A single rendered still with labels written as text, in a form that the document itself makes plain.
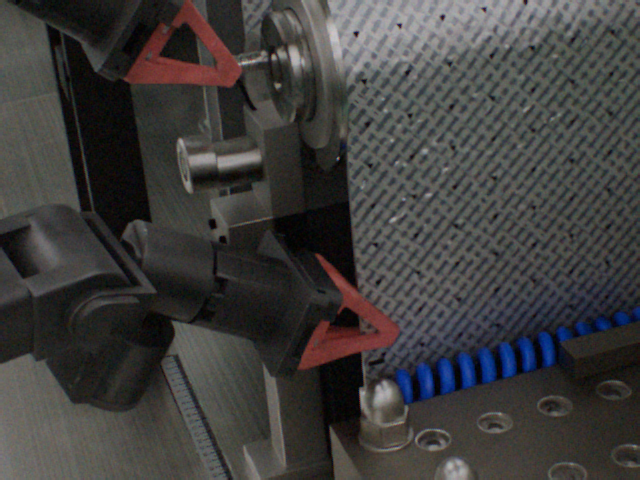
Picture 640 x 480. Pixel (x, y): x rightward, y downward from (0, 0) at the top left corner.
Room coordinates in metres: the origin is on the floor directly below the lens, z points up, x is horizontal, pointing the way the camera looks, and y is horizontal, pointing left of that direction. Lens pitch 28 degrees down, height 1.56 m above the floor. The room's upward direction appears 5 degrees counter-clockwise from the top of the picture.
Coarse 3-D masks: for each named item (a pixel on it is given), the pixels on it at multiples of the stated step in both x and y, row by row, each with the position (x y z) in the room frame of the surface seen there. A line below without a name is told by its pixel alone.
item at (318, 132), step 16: (288, 0) 0.84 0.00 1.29; (304, 0) 0.81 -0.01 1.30; (304, 16) 0.81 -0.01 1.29; (320, 32) 0.79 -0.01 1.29; (320, 48) 0.79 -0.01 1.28; (320, 64) 0.78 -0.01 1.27; (320, 80) 0.79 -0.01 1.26; (320, 96) 0.79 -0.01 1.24; (320, 112) 0.79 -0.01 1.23; (304, 128) 0.83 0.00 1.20; (320, 128) 0.80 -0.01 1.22; (320, 144) 0.80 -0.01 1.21
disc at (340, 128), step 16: (272, 0) 0.90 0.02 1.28; (320, 0) 0.79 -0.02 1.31; (320, 16) 0.79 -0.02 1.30; (336, 32) 0.78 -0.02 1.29; (336, 48) 0.77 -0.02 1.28; (336, 64) 0.77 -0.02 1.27; (336, 80) 0.77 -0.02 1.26; (336, 96) 0.77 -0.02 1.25; (336, 112) 0.77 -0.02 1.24; (336, 128) 0.78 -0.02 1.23; (304, 144) 0.85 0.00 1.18; (336, 144) 0.78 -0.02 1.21; (320, 160) 0.82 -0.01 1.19; (336, 160) 0.79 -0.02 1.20
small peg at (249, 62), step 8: (232, 56) 0.84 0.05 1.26; (240, 56) 0.84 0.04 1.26; (248, 56) 0.84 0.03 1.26; (256, 56) 0.84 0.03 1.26; (264, 56) 0.84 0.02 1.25; (240, 64) 0.84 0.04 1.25; (248, 64) 0.84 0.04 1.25; (256, 64) 0.84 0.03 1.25; (264, 64) 0.84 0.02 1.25; (248, 72) 0.84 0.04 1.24
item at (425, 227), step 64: (576, 128) 0.82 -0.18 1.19; (384, 192) 0.78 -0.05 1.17; (448, 192) 0.80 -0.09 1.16; (512, 192) 0.81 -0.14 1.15; (576, 192) 0.82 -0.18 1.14; (384, 256) 0.78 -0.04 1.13; (448, 256) 0.79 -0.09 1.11; (512, 256) 0.81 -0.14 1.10; (576, 256) 0.82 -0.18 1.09; (448, 320) 0.79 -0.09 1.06; (512, 320) 0.81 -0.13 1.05; (576, 320) 0.82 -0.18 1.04
